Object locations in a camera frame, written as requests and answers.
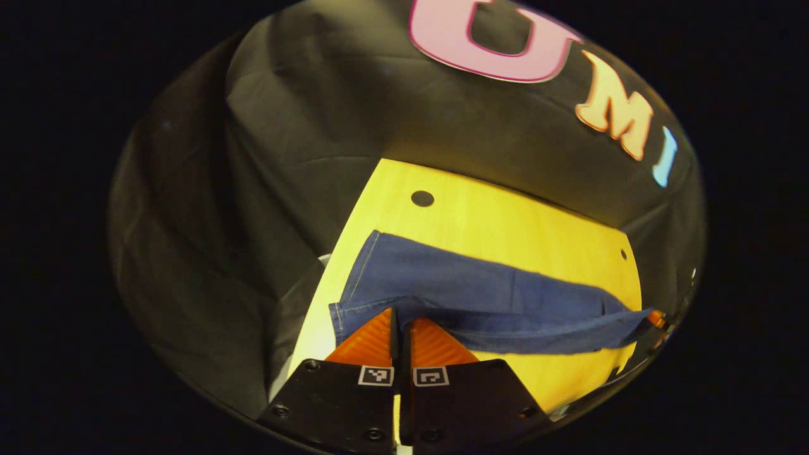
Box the blue denim jeans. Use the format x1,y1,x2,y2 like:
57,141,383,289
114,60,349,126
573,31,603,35
329,230,655,355

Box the black backdrop cloth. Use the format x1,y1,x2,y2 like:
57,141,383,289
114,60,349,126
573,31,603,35
107,0,707,418

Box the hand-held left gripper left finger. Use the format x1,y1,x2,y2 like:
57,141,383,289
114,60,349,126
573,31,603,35
258,308,400,452

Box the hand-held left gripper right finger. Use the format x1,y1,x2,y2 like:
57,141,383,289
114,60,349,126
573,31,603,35
399,316,550,452

